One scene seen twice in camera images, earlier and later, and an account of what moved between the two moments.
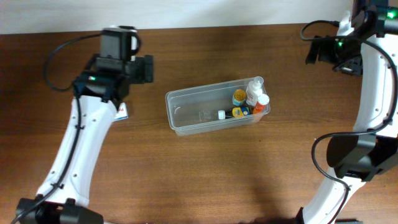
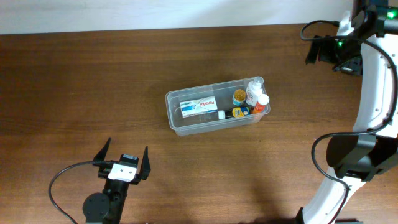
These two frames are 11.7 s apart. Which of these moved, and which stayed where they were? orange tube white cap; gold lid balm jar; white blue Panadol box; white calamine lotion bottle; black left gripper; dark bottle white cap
Moved: white blue Panadol box; black left gripper
Stayed: orange tube white cap; gold lid balm jar; white calamine lotion bottle; dark bottle white cap
